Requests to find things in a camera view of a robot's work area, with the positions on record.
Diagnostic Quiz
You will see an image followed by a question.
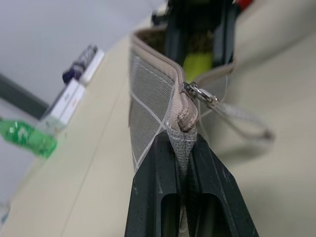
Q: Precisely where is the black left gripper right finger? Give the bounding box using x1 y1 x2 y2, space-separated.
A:
185 136 259 237

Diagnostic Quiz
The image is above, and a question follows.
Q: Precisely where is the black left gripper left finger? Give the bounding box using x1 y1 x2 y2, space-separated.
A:
125 136 184 237

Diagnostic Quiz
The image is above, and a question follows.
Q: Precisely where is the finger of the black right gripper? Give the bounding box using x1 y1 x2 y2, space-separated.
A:
211 0 239 69
164 0 185 68

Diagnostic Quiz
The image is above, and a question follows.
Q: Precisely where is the yellow highlighter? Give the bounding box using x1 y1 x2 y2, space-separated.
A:
183 50 213 82

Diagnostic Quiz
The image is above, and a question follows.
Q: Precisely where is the grey grid mesh zip pouch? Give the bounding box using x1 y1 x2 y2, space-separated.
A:
127 30 275 237

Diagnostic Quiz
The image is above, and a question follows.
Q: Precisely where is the flat white box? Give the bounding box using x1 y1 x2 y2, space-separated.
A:
80 48 106 87

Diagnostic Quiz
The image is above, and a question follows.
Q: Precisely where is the dark blue patterned object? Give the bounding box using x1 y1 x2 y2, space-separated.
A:
62 43 99 84

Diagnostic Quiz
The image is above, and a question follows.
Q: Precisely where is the white box with red print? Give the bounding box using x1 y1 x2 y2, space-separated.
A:
47 79 87 126

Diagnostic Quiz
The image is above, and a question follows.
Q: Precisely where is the green plastic bottle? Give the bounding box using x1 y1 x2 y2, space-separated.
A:
0 117 58 159

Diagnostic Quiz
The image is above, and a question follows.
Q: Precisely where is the dark grey bar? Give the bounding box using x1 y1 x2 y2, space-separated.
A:
0 73 48 121

